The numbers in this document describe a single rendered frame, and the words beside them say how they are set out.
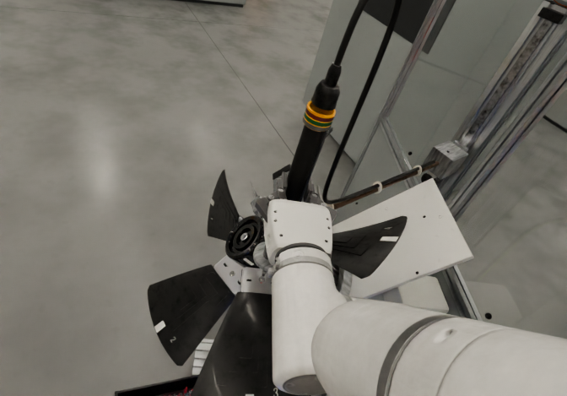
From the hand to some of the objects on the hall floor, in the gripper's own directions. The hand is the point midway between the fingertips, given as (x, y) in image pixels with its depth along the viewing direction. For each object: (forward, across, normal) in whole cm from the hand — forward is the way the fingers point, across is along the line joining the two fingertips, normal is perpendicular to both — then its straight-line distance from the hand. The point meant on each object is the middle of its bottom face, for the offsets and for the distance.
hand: (294, 187), depth 62 cm
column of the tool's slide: (+40, -59, +149) cm, 165 cm away
